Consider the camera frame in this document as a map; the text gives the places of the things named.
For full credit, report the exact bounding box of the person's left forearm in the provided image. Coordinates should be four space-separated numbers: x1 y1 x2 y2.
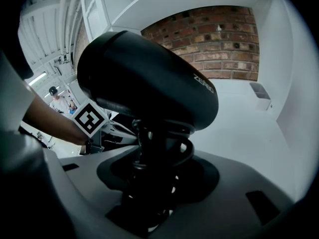
21 80 88 145

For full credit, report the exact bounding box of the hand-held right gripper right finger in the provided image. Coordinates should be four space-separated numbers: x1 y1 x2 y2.
159 152 296 239

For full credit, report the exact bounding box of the white open bin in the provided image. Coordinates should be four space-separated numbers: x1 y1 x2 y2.
249 81 273 112

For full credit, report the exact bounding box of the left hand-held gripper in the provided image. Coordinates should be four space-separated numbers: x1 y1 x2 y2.
71 100 120 155

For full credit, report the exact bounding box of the ceiling light strip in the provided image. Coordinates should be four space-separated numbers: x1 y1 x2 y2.
28 71 48 86

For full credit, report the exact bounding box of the white wall cabinet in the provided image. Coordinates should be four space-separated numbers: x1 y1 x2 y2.
80 0 175 43

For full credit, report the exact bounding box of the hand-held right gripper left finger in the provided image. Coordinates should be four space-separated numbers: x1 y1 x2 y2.
42 145 142 239

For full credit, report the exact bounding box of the black hair dryer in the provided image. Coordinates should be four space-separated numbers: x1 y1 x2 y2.
76 30 220 234

